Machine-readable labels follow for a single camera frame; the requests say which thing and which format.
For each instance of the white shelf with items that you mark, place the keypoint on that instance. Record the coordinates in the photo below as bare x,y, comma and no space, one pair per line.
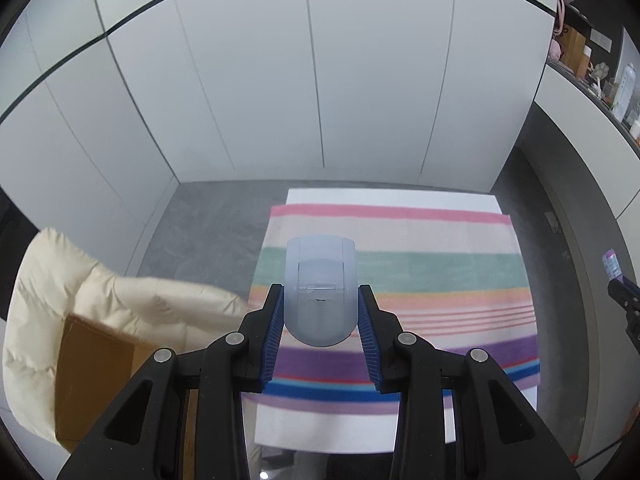
591,93

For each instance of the cream padded chair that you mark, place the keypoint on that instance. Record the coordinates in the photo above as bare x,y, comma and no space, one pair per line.
57,280

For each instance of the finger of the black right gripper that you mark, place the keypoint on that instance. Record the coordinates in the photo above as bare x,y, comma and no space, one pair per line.
625,293

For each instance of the translucent grey plastic case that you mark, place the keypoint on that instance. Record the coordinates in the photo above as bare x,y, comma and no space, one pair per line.
320,289

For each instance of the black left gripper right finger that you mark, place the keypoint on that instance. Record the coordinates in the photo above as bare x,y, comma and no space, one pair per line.
401,362

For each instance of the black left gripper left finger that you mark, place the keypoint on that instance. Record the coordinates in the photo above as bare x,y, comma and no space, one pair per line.
236,363

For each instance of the pink blue labelled tube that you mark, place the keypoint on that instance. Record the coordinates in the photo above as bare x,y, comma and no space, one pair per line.
612,266

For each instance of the striped colourful blanket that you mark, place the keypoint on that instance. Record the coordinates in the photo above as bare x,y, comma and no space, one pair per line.
456,278

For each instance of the brown cardboard box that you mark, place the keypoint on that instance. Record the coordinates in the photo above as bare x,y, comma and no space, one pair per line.
93,366

